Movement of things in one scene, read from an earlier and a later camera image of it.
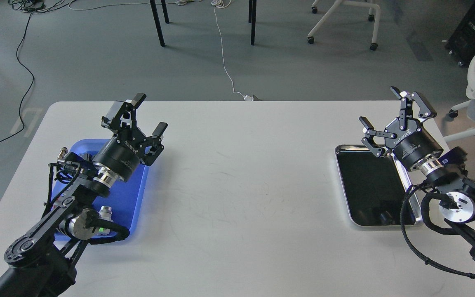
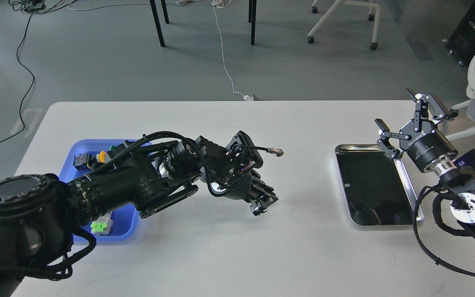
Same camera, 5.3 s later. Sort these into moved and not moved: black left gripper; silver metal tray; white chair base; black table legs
Moved: black left gripper
Not moved: silver metal tray; white chair base; black table legs
